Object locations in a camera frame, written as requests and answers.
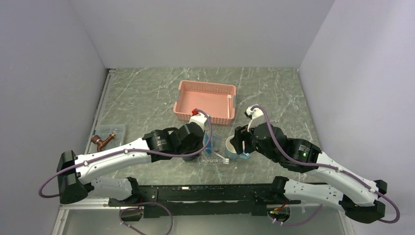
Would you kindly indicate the light blue white mug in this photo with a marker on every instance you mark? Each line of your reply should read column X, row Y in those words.
column 230, row 151

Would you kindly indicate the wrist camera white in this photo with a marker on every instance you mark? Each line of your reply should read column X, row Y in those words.
column 255, row 115
column 200, row 118

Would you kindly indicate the pink perforated plastic basket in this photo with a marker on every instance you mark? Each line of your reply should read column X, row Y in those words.
column 209, row 97

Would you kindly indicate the clear acrylic toothbrush holder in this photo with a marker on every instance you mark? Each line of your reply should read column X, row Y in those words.
column 210, row 158

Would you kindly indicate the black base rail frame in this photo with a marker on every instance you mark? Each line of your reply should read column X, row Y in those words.
column 253, row 199

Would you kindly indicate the blue toothpaste tube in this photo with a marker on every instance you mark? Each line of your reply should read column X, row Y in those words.
column 208, row 143

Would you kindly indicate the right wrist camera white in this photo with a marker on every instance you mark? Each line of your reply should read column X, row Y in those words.
column 255, row 115

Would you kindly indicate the clear textured oval tray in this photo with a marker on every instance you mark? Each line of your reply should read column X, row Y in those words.
column 197, row 162

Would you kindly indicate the dark blue mug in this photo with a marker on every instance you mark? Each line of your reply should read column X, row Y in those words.
column 190, row 159

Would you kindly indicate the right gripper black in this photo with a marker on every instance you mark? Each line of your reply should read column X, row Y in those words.
column 237, row 141

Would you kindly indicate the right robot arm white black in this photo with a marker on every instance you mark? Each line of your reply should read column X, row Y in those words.
column 356, row 196

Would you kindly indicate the white toothbrush at basket side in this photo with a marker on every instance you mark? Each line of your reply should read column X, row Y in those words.
column 229, row 97

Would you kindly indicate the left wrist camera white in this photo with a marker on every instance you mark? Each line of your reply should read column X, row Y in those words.
column 200, row 118

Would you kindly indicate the copper brass fitting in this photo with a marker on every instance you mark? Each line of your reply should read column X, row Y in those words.
column 100, row 144

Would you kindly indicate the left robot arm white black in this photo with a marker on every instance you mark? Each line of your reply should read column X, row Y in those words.
column 80, row 176

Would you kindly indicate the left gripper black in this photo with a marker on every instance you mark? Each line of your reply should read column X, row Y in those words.
column 198, row 147

